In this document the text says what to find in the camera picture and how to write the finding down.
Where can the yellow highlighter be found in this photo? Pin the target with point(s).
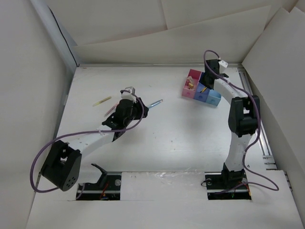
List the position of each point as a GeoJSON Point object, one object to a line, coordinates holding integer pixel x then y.
{"type": "Point", "coordinates": [102, 101]}

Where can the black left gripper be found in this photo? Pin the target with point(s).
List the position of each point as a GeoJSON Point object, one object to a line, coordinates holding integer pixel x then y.
{"type": "Point", "coordinates": [137, 105]}

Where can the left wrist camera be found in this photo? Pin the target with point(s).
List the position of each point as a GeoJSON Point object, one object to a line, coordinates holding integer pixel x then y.
{"type": "Point", "coordinates": [128, 93]}

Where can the pink purple highlighter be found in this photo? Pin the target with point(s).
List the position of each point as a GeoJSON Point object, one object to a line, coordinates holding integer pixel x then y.
{"type": "Point", "coordinates": [111, 109]}

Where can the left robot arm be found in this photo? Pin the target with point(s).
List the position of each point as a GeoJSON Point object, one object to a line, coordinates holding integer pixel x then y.
{"type": "Point", "coordinates": [63, 163]}

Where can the blue utility knife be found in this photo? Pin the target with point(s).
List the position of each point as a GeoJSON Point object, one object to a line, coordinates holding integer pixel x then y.
{"type": "Point", "coordinates": [155, 104]}

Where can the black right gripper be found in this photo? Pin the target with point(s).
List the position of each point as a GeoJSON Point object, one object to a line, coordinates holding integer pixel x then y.
{"type": "Point", "coordinates": [203, 80]}

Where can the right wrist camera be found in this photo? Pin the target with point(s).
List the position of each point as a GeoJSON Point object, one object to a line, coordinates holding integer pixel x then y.
{"type": "Point", "coordinates": [222, 65]}

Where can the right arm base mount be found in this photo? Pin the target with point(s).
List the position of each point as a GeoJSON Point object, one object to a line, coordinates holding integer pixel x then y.
{"type": "Point", "coordinates": [217, 189]}

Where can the purple drawer box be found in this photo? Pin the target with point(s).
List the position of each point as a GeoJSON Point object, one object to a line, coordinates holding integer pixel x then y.
{"type": "Point", "coordinates": [201, 96]}

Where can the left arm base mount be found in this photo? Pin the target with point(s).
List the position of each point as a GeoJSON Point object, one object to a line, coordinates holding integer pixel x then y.
{"type": "Point", "coordinates": [98, 184]}

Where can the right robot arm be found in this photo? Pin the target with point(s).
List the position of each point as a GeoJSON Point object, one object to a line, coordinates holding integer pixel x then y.
{"type": "Point", "coordinates": [242, 121]}

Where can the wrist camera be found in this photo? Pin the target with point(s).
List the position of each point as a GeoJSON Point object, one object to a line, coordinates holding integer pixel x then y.
{"type": "Point", "coordinates": [222, 65]}
{"type": "Point", "coordinates": [128, 93]}

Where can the pink drawer box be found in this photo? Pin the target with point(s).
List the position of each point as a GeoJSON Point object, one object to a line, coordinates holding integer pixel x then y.
{"type": "Point", "coordinates": [187, 92]}

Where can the aluminium rail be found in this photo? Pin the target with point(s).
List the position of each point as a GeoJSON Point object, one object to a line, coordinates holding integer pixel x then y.
{"type": "Point", "coordinates": [260, 139]}

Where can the light blue drawer box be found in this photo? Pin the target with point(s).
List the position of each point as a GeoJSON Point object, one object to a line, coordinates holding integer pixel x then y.
{"type": "Point", "coordinates": [213, 98]}

